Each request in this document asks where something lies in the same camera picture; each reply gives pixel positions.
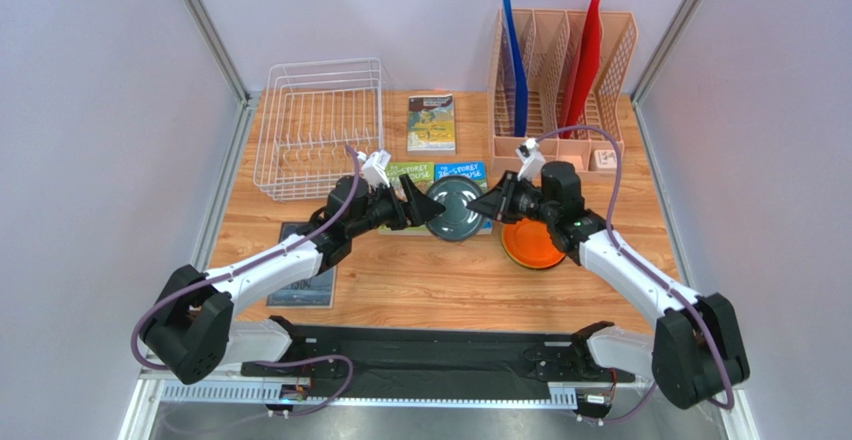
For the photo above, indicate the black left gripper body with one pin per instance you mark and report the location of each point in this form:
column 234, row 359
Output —
column 382, row 208

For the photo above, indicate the green plate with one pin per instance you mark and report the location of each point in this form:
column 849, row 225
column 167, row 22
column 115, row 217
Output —
column 513, row 251

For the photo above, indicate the blue folder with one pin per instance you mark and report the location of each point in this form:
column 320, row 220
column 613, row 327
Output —
column 514, row 78

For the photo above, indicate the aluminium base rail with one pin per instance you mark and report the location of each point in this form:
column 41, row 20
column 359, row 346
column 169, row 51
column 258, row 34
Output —
column 538, row 377

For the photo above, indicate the small white patterned box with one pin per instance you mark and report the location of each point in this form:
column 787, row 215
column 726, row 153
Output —
column 604, row 160

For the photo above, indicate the pink plastic file organizer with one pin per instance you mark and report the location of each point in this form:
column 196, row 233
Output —
column 548, row 41

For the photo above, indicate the nineteen eighty-four book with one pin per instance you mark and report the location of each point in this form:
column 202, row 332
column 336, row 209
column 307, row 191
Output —
column 314, row 293

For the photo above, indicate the dark brown plate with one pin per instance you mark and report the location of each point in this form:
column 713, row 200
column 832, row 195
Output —
column 457, row 223

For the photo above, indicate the green 65-storey treehouse book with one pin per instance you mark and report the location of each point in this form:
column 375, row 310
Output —
column 422, row 175

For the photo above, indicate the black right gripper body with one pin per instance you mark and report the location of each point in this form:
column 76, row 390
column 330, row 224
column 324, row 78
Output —
column 505, row 198

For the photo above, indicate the blue 26-storey treehouse book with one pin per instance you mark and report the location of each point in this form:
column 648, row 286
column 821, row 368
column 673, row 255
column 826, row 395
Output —
column 474, row 170

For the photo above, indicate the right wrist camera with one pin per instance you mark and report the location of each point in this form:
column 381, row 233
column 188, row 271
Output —
column 532, row 160

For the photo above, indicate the black base mat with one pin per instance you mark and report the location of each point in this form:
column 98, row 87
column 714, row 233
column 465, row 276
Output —
column 315, row 343

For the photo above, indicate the white wire dish rack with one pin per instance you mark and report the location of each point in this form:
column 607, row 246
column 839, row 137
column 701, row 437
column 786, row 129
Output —
column 310, row 112

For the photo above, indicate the small yellow cover book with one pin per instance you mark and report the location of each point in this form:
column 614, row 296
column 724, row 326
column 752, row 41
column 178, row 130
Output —
column 431, row 124

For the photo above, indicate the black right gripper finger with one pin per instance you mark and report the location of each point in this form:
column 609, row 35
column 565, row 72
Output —
column 511, row 182
column 493, row 205

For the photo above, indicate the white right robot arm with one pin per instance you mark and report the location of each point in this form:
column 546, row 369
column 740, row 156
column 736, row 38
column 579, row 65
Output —
column 695, row 351

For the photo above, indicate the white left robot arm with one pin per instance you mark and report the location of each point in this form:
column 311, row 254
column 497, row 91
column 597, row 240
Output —
column 192, row 328

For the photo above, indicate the orange plate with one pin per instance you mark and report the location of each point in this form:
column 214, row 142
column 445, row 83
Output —
column 533, row 237

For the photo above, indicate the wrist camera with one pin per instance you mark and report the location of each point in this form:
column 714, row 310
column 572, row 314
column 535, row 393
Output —
column 532, row 160
column 373, row 167

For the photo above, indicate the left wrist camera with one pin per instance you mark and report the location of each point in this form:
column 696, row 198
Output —
column 373, row 167

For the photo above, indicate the red folder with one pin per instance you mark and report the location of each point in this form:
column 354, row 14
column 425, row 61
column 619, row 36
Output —
column 584, row 68

